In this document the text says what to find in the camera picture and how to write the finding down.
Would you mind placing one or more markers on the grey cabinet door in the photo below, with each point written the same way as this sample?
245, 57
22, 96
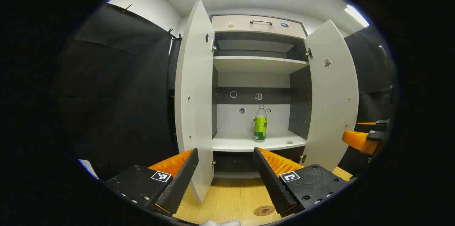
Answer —
332, 105
195, 105

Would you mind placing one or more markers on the ceiling light panel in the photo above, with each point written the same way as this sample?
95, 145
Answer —
356, 15

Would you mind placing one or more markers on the round cork coaster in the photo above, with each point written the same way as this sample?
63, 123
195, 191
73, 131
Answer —
264, 210

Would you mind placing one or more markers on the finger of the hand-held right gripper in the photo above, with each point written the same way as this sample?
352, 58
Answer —
371, 126
357, 140

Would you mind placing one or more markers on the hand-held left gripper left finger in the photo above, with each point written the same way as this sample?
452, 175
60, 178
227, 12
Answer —
179, 183

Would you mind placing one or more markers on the grey cabinet drawer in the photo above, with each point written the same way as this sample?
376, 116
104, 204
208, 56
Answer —
245, 23

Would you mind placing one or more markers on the white paper sheet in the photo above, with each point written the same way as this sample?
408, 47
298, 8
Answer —
88, 168

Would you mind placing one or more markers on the green label plastic bottle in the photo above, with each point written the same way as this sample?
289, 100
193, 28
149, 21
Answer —
260, 126

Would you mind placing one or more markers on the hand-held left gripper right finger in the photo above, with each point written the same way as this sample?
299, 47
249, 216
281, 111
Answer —
272, 183

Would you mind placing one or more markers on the black backdrop cloth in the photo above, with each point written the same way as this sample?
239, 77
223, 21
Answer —
117, 94

